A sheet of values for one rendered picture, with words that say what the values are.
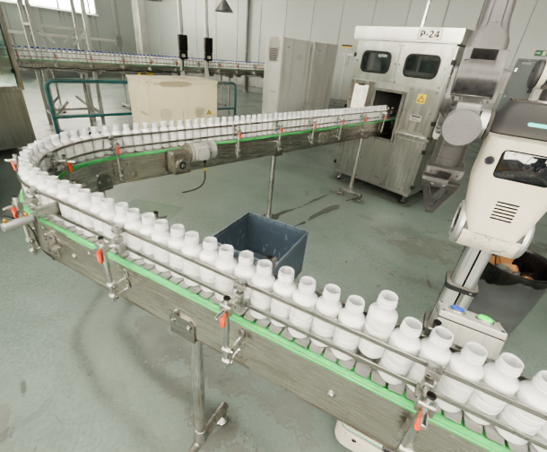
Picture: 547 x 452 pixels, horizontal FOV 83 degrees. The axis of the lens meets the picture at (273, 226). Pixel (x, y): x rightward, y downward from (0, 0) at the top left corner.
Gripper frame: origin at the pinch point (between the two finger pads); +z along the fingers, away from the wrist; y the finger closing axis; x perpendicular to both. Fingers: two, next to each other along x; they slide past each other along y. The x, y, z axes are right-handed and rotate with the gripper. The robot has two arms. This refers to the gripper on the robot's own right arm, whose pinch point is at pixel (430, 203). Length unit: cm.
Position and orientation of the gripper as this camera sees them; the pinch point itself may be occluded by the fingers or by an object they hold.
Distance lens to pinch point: 74.7
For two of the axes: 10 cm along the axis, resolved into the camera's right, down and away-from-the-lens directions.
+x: 8.9, 2.9, -3.6
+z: -0.9, 8.7, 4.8
